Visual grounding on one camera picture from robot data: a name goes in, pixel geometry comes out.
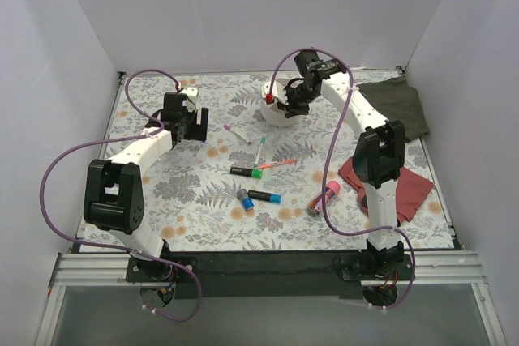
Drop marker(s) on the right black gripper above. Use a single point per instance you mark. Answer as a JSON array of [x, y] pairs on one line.
[[293, 100]]

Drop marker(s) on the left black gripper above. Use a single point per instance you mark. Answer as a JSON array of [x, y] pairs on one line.
[[194, 130]]

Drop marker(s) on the purple-capped white pen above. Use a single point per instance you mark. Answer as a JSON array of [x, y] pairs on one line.
[[242, 138]]

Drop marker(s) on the white round compartment organizer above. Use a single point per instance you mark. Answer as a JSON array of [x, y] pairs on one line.
[[275, 115]]

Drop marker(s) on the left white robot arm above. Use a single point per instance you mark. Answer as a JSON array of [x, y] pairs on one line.
[[114, 198]]

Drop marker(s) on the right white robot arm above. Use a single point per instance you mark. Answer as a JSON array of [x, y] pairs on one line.
[[377, 159]]

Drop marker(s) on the teal-capped white pen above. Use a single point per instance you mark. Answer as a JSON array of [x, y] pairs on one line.
[[260, 150]]

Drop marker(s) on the green-capped black highlighter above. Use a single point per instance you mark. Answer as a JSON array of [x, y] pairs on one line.
[[246, 172]]

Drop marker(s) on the orange pen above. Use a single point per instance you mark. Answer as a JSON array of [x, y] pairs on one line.
[[277, 164]]

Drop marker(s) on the floral patterned mat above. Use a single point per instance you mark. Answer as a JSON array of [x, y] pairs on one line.
[[247, 185]]

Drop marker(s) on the blue and grey cap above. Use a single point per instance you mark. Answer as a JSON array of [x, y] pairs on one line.
[[245, 200]]

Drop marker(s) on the blue-capped black highlighter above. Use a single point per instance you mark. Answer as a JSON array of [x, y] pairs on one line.
[[265, 196]]

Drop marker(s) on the dark green cloth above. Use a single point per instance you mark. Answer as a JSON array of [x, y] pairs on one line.
[[397, 100]]

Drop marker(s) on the red cloth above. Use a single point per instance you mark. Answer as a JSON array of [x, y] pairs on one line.
[[412, 191]]

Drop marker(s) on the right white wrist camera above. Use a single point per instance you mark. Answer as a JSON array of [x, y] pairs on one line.
[[274, 93]]

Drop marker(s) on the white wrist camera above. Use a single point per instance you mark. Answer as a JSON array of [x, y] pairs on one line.
[[274, 93], [191, 95]]

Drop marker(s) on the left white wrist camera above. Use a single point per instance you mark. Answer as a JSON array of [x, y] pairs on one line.
[[191, 95]]

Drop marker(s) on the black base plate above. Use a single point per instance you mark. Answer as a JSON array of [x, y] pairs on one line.
[[300, 273]]

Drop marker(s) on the aluminium frame rail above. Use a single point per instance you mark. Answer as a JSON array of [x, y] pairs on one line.
[[267, 298]]

